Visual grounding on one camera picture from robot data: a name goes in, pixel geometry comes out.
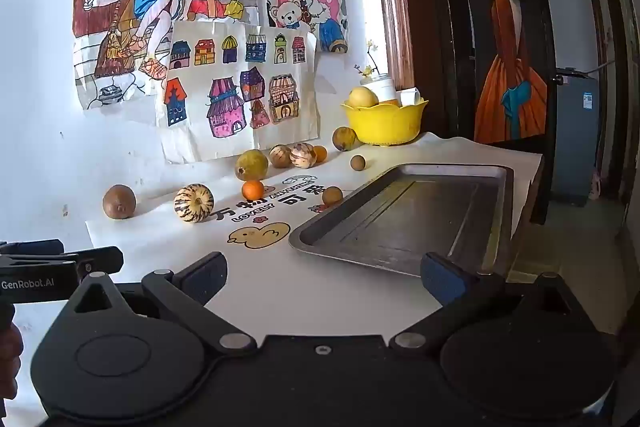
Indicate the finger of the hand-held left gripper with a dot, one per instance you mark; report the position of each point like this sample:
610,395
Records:
30,247
102,259

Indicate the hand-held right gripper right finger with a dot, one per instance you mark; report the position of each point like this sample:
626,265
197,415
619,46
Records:
445,279

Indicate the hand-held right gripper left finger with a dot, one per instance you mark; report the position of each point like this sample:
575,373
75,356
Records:
200,279

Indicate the brown kiwi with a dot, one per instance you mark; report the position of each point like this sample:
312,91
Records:
119,202

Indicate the metal baking tray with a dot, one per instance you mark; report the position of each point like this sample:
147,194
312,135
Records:
405,217

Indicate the striped pepino melon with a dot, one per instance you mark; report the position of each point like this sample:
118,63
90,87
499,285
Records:
302,155
280,156
193,203

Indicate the orange tangerine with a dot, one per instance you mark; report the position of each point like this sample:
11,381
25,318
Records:
252,190

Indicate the green-brown pear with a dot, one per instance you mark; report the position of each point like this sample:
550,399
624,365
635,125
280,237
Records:
252,164

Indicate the brown pear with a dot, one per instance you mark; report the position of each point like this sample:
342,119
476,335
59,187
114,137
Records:
344,138

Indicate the small orange kumquat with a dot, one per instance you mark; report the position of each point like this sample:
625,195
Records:
320,154

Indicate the person's left hand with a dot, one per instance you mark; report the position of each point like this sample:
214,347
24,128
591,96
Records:
9,357

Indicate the white printed table mat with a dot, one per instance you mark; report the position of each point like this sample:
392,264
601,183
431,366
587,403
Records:
300,297

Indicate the yellow plastic bowl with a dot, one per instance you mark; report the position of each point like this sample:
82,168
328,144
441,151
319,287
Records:
384,124

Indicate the small pink object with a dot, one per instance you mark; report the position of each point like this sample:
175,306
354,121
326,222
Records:
595,185

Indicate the colourful houses drawing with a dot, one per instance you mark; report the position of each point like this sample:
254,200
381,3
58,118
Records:
240,107

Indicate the orange bottle cap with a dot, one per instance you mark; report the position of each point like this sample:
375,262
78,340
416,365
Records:
392,102

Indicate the white paper roll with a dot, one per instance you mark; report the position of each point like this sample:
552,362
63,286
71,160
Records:
410,97

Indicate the grey appliance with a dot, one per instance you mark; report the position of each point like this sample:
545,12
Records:
575,142

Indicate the yellow pear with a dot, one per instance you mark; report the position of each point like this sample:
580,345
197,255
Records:
363,97

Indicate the white vase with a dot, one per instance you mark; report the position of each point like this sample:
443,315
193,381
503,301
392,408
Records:
380,86

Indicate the orange dress door poster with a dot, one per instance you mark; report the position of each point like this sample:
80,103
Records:
510,82

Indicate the yellow flower sprig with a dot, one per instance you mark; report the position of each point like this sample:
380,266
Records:
370,59

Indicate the dark door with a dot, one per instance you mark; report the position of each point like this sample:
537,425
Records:
440,32

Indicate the wooden door frame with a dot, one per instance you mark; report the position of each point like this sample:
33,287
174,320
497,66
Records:
392,7

